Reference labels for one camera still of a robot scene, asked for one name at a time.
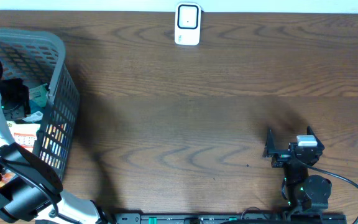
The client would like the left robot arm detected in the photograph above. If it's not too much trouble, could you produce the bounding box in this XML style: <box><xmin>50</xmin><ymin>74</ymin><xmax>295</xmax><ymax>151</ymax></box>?
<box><xmin>0</xmin><ymin>78</ymin><xmax>112</xmax><ymax>223</ymax></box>

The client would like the yellow snack bag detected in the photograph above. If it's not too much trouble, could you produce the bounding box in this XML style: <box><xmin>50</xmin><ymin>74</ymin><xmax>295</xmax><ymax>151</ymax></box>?
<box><xmin>7</xmin><ymin>121</ymin><xmax>40</xmax><ymax>152</ymax></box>

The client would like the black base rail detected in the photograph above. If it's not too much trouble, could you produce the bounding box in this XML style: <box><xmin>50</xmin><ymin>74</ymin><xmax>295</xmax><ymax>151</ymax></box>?
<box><xmin>114</xmin><ymin>212</ymin><xmax>347</xmax><ymax>224</ymax></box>

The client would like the grey plastic shopping basket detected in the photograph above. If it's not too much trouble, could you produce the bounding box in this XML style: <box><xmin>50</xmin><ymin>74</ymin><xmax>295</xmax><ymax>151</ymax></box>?
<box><xmin>0</xmin><ymin>28</ymin><xmax>80</xmax><ymax>177</ymax></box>

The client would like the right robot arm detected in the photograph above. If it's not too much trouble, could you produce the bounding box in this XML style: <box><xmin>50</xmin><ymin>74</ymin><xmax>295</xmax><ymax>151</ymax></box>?
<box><xmin>263</xmin><ymin>127</ymin><xmax>332</xmax><ymax>213</ymax></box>

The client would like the green wet wipes pack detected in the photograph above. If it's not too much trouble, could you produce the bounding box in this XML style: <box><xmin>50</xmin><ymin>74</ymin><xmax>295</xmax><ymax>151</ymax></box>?
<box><xmin>29</xmin><ymin>84</ymin><xmax>48</xmax><ymax>108</ymax></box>

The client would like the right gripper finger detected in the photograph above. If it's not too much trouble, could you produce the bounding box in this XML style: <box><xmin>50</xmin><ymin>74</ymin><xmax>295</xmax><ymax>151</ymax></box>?
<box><xmin>263</xmin><ymin>129</ymin><xmax>275</xmax><ymax>157</ymax></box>
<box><xmin>306</xmin><ymin>126</ymin><xmax>324</xmax><ymax>149</ymax></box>

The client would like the white barcode scanner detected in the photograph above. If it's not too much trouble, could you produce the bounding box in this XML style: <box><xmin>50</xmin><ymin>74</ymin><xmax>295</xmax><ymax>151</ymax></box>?
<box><xmin>174</xmin><ymin>2</ymin><xmax>202</xmax><ymax>45</ymax></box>

